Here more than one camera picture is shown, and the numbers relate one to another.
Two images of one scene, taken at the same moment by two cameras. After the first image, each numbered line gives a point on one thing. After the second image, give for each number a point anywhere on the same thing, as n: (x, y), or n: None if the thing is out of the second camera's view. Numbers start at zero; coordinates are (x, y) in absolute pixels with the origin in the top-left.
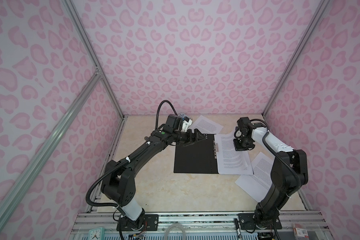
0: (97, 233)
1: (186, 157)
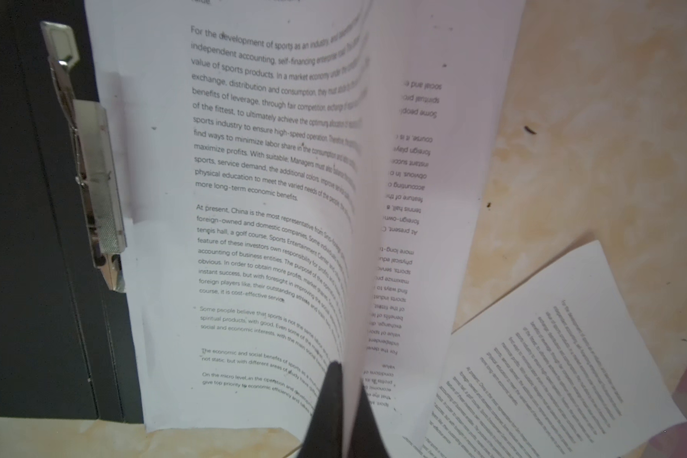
0: None
1: (52, 337)
